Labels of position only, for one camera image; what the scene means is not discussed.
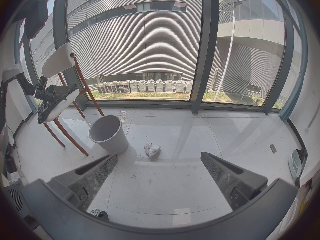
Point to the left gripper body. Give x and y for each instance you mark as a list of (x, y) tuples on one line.
[(45, 94)]

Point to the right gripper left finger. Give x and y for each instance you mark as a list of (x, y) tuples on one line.
[(96, 176)]

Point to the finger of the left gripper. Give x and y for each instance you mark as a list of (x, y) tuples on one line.
[(60, 98)]

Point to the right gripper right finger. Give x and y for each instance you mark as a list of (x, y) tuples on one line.
[(225, 176)]

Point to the black plastic bag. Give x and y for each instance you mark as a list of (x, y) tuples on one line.
[(62, 90)]

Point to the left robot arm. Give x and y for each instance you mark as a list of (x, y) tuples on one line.
[(13, 71)]

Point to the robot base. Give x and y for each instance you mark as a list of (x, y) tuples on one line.
[(11, 162)]

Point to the white trash bin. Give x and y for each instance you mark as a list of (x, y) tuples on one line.
[(113, 140)]

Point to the white chair with red legs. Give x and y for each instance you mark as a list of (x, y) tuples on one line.
[(58, 59)]

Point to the blue-green curtain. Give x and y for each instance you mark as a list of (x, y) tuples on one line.
[(17, 46)]

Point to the crumpled white paper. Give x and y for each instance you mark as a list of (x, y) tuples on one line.
[(152, 150)]

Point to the pale green dish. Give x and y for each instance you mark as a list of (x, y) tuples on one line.
[(295, 164)]

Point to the window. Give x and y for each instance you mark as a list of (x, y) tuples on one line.
[(207, 46)]

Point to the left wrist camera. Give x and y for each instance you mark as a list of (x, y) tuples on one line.
[(42, 82)]

